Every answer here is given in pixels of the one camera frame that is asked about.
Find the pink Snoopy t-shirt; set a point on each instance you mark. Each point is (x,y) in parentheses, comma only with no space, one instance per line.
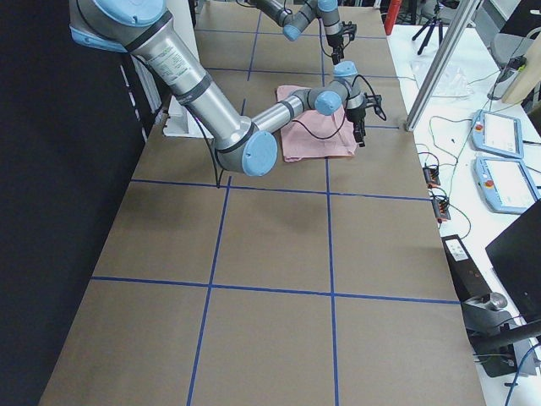
(313,135)

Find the lower teach pendant tablet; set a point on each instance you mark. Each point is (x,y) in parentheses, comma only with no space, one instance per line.
(506,184)

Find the black monitor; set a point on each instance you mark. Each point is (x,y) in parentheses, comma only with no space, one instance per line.
(515,257)

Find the black device with label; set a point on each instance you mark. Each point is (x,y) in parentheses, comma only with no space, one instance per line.
(467,278)

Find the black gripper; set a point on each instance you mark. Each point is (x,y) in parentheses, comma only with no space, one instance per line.
(355,114)
(336,41)

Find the clear plastic bag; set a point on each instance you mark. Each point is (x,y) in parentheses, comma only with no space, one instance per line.
(453,82)

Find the black tripod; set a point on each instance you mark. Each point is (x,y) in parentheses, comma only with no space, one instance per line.
(433,23)

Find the upper teach pendant tablet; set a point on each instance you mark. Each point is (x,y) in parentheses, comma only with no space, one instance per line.
(497,134)

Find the orange connector block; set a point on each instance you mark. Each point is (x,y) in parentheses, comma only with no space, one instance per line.
(431,176)
(441,211)

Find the aluminium frame post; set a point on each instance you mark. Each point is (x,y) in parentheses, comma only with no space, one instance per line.
(452,36)

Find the teach pendant tablet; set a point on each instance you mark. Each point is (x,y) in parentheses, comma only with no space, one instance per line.
(497,134)
(506,184)

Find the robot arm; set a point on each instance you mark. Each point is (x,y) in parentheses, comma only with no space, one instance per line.
(240,144)
(293,24)

